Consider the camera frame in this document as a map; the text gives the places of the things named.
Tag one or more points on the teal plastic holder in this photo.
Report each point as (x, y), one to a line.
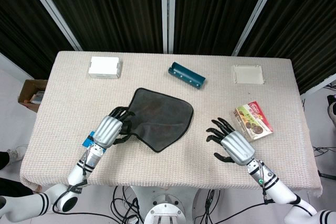
(187, 75)

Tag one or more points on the beige waffle tablecloth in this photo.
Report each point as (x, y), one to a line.
(168, 166)

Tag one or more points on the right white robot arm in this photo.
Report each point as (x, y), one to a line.
(278, 191)

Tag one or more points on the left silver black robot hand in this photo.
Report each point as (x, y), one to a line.
(106, 130)

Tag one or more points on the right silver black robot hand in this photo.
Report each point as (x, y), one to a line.
(237, 146)

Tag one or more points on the dark grey cloth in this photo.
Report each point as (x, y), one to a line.
(162, 113)

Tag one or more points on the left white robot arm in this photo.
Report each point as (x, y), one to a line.
(76, 172)

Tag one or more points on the brown cardboard box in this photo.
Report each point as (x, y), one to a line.
(26, 93)

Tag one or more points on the black and white shoe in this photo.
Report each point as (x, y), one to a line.
(333, 112)

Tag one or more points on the white frame post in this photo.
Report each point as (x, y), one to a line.
(167, 11)
(254, 11)
(52, 9)

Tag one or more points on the black curtain panel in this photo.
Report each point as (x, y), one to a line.
(110, 9)
(212, 11)
(302, 24)
(21, 24)

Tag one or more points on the cookie box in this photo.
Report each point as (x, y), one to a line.
(253, 121)

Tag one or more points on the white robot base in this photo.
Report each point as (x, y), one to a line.
(164, 208)

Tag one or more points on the white cardboard box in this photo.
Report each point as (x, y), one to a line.
(103, 66)

